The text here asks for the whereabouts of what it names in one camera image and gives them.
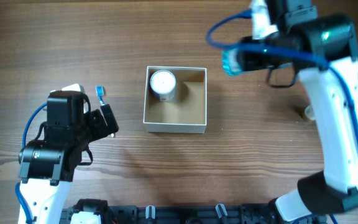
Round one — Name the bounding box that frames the white cardboard box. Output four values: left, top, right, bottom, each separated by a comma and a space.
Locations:
143, 65, 208, 134

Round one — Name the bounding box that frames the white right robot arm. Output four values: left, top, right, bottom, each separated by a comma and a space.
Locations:
226, 1, 358, 223

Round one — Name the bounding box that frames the white lotion tube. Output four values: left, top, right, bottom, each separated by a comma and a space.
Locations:
302, 105, 316, 121

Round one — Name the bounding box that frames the blue white toothbrush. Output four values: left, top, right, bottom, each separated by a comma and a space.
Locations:
95, 86, 105, 106

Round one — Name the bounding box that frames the clear cotton bud jar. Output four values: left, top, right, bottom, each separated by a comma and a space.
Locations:
150, 70, 177, 101

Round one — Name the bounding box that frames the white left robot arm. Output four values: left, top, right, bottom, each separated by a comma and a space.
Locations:
15, 90, 119, 223

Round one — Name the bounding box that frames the teal mouthwash bottle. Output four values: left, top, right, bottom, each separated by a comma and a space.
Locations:
222, 49, 244, 77

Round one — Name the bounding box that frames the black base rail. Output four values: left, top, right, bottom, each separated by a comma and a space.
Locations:
59, 198, 328, 224

